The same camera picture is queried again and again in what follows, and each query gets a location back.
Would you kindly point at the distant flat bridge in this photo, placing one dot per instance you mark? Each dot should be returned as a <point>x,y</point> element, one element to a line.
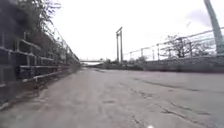
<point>90,62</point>

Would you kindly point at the bare dark tree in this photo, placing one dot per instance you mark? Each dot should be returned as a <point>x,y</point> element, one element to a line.
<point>180,46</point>

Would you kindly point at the tall twin pole frame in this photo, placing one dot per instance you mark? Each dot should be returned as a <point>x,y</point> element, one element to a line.
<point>119,45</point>

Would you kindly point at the metal railing on stone wall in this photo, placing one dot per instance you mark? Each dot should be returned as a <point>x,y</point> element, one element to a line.
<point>63,45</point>

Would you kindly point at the leafy tree above stone wall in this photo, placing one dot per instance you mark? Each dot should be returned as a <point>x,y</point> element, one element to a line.
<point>40,13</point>

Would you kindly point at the thick leaning grey pole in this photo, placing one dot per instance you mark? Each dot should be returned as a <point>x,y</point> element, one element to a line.
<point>215,25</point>

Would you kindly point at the low grey concrete wall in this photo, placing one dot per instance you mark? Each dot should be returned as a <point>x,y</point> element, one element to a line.
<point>186,64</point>

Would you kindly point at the grey concrete road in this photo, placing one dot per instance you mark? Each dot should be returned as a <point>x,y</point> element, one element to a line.
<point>110,100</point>

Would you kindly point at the dark stone block wall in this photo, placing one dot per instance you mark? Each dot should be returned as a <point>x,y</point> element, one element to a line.
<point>20,56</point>

